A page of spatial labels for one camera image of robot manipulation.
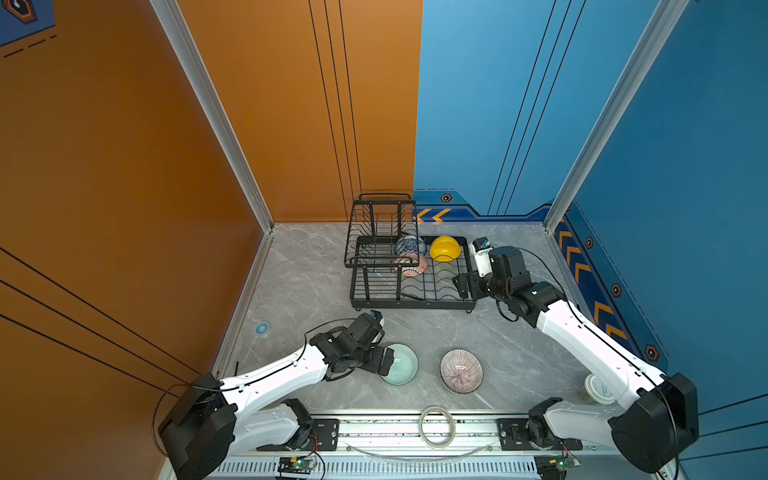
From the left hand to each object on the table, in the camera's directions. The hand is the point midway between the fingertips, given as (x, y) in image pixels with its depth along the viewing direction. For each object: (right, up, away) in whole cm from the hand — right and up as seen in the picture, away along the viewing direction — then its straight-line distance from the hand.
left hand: (381, 354), depth 83 cm
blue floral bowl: (+9, +32, +26) cm, 42 cm away
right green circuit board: (+42, -23, -12) cm, 49 cm away
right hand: (+24, +22, -1) cm, 33 cm away
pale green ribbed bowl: (+6, -4, +1) cm, 8 cm away
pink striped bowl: (+22, -4, -2) cm, 22 cm away
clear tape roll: (+17, -13, -7) cm, 23 cm away
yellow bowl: (+22, +30, +23) cm, 43 cm away
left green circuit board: (-20, -23, -12) cm, 32 cm away
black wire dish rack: (-1, +33, +21) cm, 39 cm away
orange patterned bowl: (+8, +26, -5) cm, 27 cm away
